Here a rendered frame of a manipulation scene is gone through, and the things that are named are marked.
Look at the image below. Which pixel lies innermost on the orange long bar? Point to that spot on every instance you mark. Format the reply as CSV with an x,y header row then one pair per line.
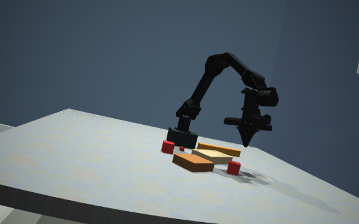
x,y
224,150

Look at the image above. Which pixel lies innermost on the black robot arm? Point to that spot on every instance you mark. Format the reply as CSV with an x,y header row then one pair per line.
x,y
215,64

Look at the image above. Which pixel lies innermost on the brown flat square block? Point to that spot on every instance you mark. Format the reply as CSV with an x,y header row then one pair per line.
x,y
193,163

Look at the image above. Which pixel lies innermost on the red square block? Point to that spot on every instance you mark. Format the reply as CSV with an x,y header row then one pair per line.
x,y
167,147
234,168

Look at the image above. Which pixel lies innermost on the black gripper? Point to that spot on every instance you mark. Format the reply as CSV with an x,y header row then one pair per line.
x,y
246,130

